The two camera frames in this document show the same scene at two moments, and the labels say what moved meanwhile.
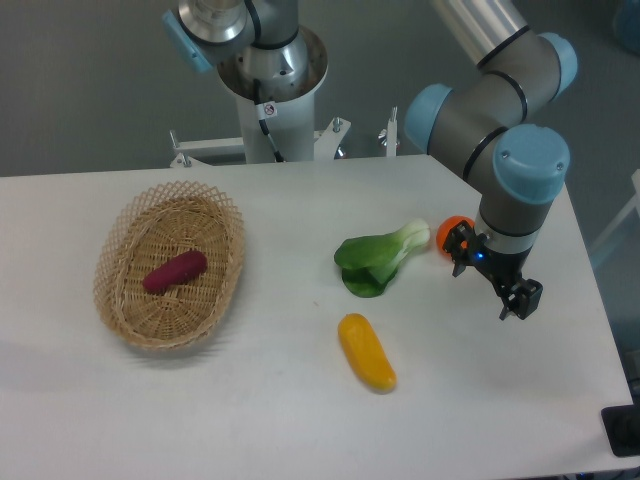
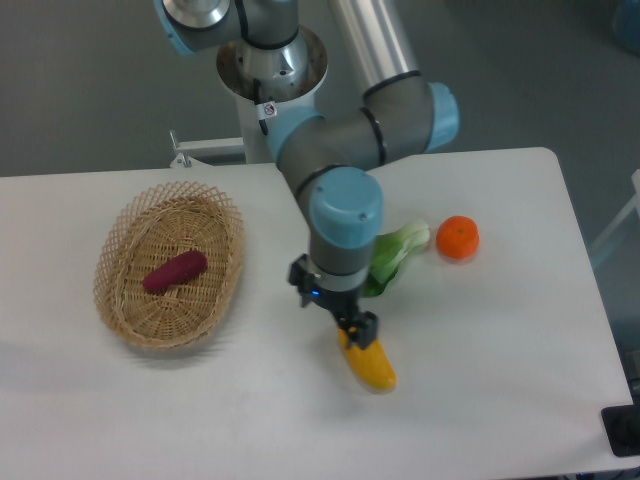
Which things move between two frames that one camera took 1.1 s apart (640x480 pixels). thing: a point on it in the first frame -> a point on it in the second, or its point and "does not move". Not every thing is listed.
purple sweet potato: (184, 268) does not move
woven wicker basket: (150, 228) does not move
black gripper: (501, 267) -> (361, 327)
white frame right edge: (636, 204) does not move
